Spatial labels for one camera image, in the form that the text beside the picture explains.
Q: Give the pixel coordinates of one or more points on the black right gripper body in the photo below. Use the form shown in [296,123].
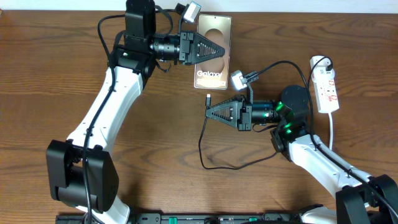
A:
[261,111]

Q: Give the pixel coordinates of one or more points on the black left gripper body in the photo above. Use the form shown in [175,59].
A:
[171,47]

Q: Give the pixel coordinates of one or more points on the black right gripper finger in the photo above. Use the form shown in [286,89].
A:
[232,104]
[226,115]

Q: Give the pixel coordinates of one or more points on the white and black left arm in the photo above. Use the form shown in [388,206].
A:
[80,169]

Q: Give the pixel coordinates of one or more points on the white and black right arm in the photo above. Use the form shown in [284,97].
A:
[360,197]

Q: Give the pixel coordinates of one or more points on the white USB charger plug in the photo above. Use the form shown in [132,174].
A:
[322,73]

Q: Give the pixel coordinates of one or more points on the white power strip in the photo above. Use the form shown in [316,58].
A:
[325,92]

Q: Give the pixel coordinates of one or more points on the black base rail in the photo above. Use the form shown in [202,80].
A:
[199,218]

